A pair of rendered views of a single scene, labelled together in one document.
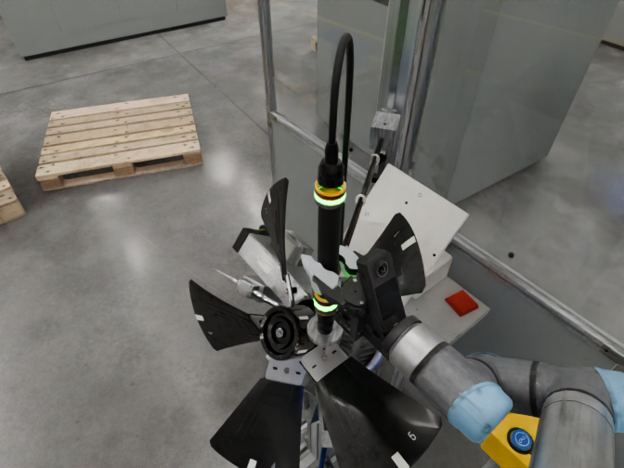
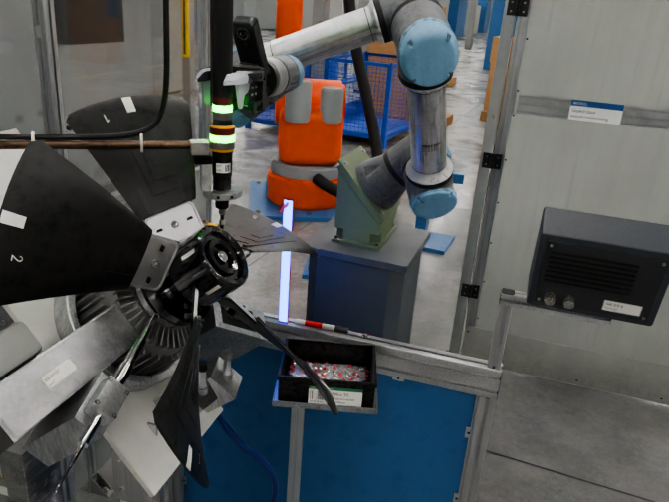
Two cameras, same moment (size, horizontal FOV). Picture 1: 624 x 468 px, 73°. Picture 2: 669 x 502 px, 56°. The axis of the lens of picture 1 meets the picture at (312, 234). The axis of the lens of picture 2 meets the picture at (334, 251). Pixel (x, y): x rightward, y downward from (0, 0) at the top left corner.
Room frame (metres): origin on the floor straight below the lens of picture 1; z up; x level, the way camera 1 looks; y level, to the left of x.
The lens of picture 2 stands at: (0.93, 0.97, 1.65)
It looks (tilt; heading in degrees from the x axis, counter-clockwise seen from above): 22 degrees down; 234
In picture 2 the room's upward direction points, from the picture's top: 4 degrees clockwise
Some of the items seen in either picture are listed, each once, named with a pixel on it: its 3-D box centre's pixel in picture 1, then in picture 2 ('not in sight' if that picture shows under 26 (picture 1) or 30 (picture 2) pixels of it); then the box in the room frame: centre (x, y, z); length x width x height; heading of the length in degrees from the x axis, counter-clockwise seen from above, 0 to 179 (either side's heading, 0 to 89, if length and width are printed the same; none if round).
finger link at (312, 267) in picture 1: (317, 280); (239, 91); (0.44, -0.01, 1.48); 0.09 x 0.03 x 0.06; 49
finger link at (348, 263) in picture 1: (344, 264); (208, 87); (0.47, -0.05, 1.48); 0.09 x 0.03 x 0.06; 28
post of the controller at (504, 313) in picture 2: not in sight; (501, 329); (-0.15, 0.17, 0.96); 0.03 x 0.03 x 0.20; 38
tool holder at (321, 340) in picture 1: (326, 312); (216, 168); (0.47, -0.03, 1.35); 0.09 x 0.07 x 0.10; 163
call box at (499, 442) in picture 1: (524, 435); not in sight; (0.36, -0.48, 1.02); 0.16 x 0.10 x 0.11; 128
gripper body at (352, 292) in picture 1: (374, 315); (249, 85); (0.37, -0.10, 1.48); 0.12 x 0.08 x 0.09; 38
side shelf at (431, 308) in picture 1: (423, 294); not in sight; (0.89, -0.39, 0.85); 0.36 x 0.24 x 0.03; 38
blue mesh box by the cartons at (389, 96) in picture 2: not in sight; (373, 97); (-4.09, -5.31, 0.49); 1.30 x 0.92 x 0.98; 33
